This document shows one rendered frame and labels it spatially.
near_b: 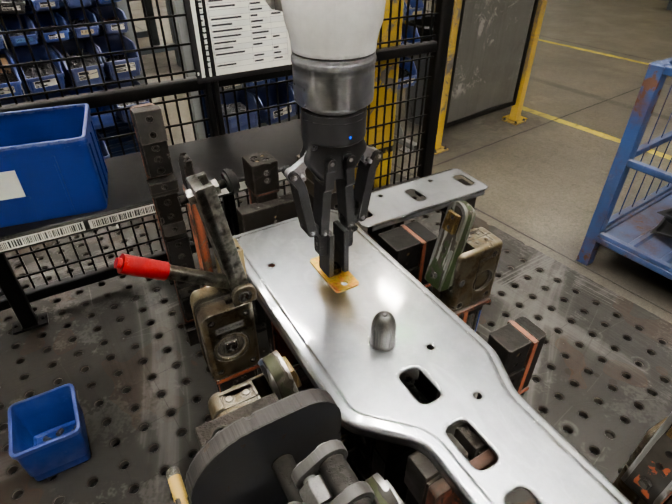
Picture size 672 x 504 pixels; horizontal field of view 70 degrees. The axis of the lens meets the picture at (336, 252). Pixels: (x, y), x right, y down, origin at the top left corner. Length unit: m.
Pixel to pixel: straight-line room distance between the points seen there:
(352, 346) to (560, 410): 0.51
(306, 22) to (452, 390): 0.42
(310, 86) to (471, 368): 0.37
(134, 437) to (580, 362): 0.86
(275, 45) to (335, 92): 0.62
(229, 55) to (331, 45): 0.61
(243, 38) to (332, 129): 0.59
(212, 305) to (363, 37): 0.35
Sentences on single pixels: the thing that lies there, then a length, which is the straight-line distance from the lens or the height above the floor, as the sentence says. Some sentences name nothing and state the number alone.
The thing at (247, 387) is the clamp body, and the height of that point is 1.07.
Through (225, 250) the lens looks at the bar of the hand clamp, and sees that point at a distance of 0.57.
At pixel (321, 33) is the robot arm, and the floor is 1.35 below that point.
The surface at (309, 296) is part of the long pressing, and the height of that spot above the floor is 1.00.
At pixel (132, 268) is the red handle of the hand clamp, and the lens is 0.56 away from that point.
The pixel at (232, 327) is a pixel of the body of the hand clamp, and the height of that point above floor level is 1.02.
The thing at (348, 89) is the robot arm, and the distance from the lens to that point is 0.52.
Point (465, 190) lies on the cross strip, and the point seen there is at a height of 1.00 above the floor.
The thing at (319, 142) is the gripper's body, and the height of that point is 1.24.
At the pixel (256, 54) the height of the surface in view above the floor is 1.19.
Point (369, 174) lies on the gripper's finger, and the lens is 0.62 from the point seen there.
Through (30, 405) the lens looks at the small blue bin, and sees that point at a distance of 0.98.
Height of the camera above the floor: 1.46
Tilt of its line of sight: 36 degrees down
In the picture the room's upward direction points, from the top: straight up
